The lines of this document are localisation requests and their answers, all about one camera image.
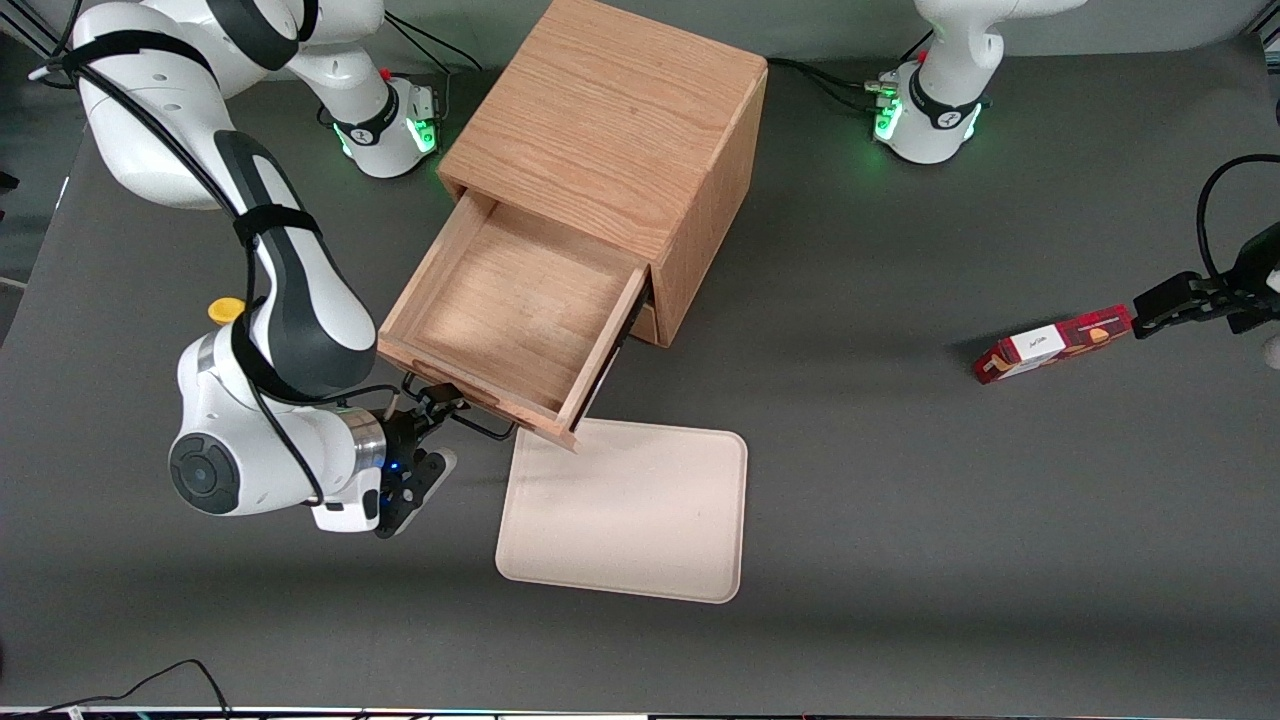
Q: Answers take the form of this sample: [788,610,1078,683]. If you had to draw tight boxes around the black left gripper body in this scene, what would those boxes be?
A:
[1228,222,1280,336]

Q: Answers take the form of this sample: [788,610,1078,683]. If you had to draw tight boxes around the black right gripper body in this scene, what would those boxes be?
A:
[378,405,431,506]

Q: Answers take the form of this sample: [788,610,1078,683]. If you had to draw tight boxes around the black metal drawer handle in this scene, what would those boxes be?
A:
[402,372,518,442]

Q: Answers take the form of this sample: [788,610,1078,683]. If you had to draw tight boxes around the wooden drawer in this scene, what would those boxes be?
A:
[377,192,653,453]

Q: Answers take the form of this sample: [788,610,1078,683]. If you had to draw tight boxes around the wooden drawer cabinet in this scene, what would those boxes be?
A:
[437,0,769,348]

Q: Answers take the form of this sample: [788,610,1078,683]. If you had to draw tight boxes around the red plaid shortbread box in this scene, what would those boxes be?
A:
[973,304,1134,386]

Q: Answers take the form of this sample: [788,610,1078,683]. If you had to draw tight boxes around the cream plastic tray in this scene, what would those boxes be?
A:
[495,417,749,605]

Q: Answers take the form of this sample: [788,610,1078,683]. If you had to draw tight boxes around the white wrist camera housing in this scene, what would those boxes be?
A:
[310,492,383,534]

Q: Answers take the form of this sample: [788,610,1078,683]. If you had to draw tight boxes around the black looped cable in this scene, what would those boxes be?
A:
[1197,154,1280,286]

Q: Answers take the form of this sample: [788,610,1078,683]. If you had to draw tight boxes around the thin black cable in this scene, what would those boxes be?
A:
[0,659,233,720]

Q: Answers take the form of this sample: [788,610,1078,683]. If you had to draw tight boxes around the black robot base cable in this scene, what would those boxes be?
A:
[378,12,485,121]
[768,57,891,111]

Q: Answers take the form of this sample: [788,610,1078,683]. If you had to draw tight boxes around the black cable strapped along arm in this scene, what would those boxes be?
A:
[28,0,401,506]

